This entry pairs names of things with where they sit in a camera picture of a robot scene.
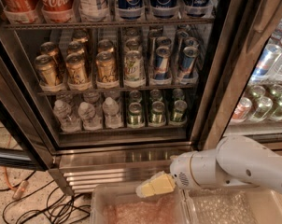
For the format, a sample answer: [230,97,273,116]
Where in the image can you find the orange cable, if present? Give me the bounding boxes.
[2,133,23,191]

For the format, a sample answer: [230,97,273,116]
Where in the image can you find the glass fridge door right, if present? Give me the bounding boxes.
[190,0,282,150]

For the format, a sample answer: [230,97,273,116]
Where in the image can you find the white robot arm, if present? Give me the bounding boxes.
[135,135,282,198]

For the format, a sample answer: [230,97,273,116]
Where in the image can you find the green can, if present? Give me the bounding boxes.
[172,88,185,101]
[149,101,165,127]
[129,91,143,103]
[170,100,188,124]
[149,89,162,102]
[128,102,145,128]

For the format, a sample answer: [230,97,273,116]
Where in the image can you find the white label bottle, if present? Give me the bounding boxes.
[79,0,109,22]

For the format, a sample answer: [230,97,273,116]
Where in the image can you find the clear bin left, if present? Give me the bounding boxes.
[90,182,190,224]

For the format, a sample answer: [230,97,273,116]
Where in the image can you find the water bottle front left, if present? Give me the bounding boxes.
[53,100,81,133]

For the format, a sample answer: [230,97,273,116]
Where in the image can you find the black cables on floor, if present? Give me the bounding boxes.
[0,165,92,224]

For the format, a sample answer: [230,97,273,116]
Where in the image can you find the Coca-Cola bottle left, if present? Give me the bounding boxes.
[4,0,39,24]

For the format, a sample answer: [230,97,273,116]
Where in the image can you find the stainless fridge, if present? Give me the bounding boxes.
[0,0,282,195]

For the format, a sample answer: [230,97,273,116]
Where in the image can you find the gold can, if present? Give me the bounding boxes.
[65,52,92,91]
[35,54,65,92]
[40,42,65,74]
[67,41,87,58]
[97,39,115,53]
[96,51,120,89]

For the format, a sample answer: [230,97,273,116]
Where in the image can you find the water bottle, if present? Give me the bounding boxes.
[103,97,123,129]
[53,100,81,133]
[78,102,103,131]

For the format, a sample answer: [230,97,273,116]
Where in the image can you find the red bull can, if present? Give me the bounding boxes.
[149,46,172,85]
[176,46,199,84]

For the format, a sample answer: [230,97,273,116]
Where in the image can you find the Pepsi bottle left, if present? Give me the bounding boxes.
[118,0,142,20]

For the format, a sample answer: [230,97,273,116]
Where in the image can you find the red can behind door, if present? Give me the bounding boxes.
[232,97,252,122]

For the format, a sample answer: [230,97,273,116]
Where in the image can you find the gold can back middle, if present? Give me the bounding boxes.
[67,41,87,58]

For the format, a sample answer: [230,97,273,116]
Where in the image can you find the Red Bull can left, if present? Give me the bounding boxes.
[149,46,172,85]

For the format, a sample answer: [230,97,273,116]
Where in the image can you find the gold can front right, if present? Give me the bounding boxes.
[96,51,120,89]

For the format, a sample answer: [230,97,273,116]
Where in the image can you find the clear bin right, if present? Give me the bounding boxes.
[184,188,282,224]

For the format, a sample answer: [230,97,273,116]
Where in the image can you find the gold can back right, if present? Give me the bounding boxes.
[97,39,115,53]

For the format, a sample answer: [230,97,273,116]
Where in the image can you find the coca-cola bottle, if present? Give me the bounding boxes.
[42,0,76,23]
[4,0,39,24]

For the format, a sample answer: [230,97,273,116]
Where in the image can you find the gold can front left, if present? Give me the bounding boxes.
[35,54,65,92]

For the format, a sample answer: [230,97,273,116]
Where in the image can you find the water bottle front middle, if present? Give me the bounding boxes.
[78,102,103,131]

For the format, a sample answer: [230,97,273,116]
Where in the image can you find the water bottle front right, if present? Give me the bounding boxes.
[103,97,123,129]

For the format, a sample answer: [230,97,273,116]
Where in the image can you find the gold can front middle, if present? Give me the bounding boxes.
[65,52,92,91]

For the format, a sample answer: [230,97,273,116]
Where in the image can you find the Coca-Cola bottle right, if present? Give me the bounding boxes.
[42,0,76,23]

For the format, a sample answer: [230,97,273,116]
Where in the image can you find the gold can back left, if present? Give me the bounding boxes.
[40,42,65,74]

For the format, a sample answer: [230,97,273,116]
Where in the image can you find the Red Bull can right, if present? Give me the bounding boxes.
[176,46,199,84]

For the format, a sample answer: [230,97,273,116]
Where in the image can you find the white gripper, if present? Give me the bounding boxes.
[135,152,198,198]

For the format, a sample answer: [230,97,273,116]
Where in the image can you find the clear bin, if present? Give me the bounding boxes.
[90,182,190,224]
[184,188,282,224]

